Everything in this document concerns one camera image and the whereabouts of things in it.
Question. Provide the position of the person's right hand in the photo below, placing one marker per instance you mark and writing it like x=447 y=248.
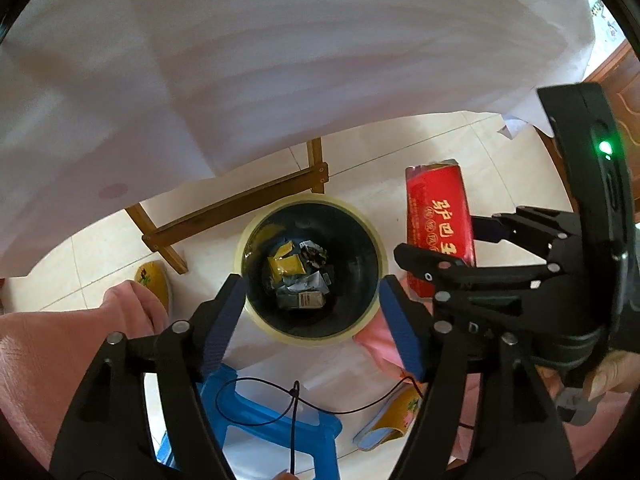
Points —
x=612 y=372

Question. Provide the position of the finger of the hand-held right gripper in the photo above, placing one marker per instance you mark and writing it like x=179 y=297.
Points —
x=425 y=265
x=487 y=230

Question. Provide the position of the yellow slipper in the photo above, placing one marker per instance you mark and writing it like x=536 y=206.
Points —
x=395 y=415
x=152 y=280

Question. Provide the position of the blue plastic stool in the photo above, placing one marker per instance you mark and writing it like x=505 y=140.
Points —
x=310 y=427

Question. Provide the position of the foil wrapper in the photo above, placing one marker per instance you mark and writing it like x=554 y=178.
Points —
x=312 y=255

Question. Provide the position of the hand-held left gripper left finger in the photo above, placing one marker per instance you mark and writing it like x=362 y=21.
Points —
x=222 y=325

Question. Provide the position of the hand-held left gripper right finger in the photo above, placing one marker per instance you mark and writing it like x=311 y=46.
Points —
x=400 y=330

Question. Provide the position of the printed tablecloth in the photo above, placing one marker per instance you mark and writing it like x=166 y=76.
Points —
x=250 y=60

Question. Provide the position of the red carton box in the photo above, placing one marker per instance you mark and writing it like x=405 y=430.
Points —
x=435 y=210

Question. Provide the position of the person's leg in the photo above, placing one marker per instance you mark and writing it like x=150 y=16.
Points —
x=380 y=345
x=50 y=350

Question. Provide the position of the wooden table frame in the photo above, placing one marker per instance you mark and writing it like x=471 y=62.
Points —
x=225 y=206

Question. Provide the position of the person's left leg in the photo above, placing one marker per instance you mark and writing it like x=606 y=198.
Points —
x=50 y=350

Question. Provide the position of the wooden door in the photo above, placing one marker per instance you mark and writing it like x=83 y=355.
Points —
x=627 y=100

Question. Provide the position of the black trash bin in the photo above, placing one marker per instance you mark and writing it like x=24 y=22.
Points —
x=350 y=270

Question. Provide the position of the yellow snack packet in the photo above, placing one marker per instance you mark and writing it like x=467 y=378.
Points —
x=285 y=262

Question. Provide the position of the person's right leg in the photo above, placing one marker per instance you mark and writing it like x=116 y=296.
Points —
x=380 y=345

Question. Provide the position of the animal wall poster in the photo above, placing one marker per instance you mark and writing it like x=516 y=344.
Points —
x=602 y=15

